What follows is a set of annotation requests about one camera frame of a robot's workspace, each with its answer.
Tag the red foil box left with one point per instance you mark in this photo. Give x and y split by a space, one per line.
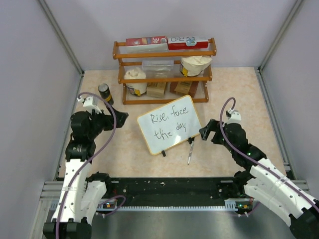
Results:
146 44

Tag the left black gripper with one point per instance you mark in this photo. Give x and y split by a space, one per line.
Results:
109 120

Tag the brown packet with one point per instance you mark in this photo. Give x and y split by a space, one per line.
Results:
184 88

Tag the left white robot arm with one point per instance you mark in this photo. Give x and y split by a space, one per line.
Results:
80 193

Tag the white bag lower left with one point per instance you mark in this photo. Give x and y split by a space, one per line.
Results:
135 88

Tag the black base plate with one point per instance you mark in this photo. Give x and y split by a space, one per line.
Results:
174 191

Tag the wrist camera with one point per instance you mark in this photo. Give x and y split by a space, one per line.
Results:
233 116
90 104

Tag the grey slotted cable duct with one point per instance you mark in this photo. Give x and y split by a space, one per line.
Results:
228 205

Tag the red white wrap box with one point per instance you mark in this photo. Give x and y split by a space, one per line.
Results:
188 42

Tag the wooden three tier shelf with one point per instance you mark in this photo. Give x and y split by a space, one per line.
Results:
174 75

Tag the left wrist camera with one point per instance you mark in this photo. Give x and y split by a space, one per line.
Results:
90 104

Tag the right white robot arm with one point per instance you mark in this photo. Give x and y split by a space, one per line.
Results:
261 180

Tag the tan cardboard box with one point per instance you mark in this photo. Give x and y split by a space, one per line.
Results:
156 89

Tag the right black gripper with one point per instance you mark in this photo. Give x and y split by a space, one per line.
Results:
213 125

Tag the clear plastic container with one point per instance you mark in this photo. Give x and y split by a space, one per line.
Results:
158 68

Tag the aluminium frame rail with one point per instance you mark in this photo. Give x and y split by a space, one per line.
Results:
52 189

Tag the black drink can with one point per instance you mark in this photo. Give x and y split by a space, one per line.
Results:
105 93

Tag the white bag middle right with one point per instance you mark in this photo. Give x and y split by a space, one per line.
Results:
193 65

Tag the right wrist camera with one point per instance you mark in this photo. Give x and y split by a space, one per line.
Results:
233 116

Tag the white bag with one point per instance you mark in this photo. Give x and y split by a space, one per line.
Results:
135 88
193 65

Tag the yellow framed whiteboard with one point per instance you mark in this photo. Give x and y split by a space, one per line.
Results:
169 124

